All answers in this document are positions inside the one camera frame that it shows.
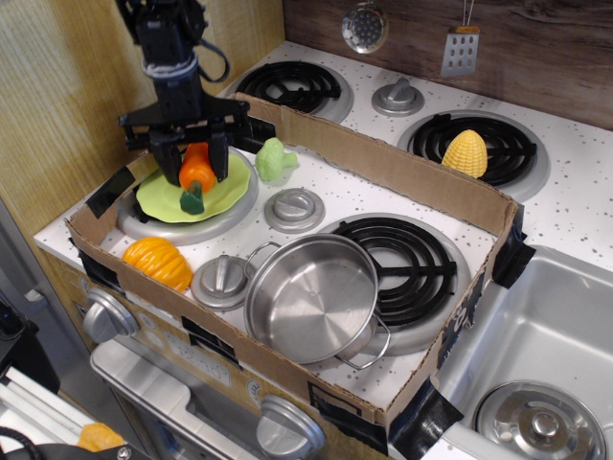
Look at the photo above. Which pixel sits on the orange toy carrot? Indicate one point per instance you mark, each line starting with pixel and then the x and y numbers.
pixel 196 177

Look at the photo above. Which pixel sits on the oven door handle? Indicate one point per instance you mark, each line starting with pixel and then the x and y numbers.
pixel 184 418

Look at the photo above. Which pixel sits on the yellow toy corn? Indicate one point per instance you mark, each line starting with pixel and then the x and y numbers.
pixel 467 153

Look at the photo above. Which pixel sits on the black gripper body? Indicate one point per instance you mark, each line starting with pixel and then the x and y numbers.
pixel 185 113

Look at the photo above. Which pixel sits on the orange toy pumpkin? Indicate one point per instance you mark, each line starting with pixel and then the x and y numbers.
pixel 160 260

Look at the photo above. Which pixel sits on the cardboard fence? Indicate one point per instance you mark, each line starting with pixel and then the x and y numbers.
pixel 353 174

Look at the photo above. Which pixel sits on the back right stove burner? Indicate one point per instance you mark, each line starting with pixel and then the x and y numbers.
pixel 518 162

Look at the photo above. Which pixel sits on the front right stove burner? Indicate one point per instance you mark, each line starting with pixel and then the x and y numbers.
pixel 421 274

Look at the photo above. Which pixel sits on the silver oven knob right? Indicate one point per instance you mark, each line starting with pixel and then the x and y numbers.
pixel 285 431

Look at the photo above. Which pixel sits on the hanging silver spatula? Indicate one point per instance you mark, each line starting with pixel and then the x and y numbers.
pixel 461 46

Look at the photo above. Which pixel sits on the stainless steel pot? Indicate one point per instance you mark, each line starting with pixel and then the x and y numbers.
pixel 314 299

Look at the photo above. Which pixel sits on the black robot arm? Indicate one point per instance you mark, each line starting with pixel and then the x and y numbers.
pixel 168 32

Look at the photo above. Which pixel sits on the silver oven knob left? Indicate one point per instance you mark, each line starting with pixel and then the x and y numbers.
pixel 107 317

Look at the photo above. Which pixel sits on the silver centre stove knob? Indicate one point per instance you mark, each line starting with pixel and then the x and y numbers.
pixel 294 211

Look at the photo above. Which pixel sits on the silver back stove knob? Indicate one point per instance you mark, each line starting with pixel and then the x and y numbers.
pixel 399 99

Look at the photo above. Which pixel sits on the silver front stove knob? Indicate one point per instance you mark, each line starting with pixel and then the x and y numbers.
pixel 221 284

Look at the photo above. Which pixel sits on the silver oven knob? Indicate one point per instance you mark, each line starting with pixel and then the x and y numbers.
pixel 107 317
pixel 285 431

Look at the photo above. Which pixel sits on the silver sink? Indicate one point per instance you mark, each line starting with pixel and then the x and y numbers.
pixel 553 325

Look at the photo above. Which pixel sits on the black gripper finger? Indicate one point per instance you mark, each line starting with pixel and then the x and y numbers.
pixel 219 156
pixel 169 159

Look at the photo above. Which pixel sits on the back left stove burner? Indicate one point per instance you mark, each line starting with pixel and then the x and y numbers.
pixel 304 86

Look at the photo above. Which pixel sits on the green toy broccoli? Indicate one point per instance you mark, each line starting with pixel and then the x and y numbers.
pixel 272 160

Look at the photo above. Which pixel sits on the silver pot lid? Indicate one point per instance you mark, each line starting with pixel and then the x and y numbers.
pixel 539 421

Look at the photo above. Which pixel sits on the light green plate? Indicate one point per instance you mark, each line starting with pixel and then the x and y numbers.
pixel 161 200

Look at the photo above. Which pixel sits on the silver stove knob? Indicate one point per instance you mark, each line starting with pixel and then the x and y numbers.
pixel 221 284
pixel 294 211
pixel 399 99

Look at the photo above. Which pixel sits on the hanging silver strainer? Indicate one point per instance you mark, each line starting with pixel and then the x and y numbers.
pixel 365 28

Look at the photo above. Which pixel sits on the orange object bottom left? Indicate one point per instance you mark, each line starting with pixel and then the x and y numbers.
pixel 97 436

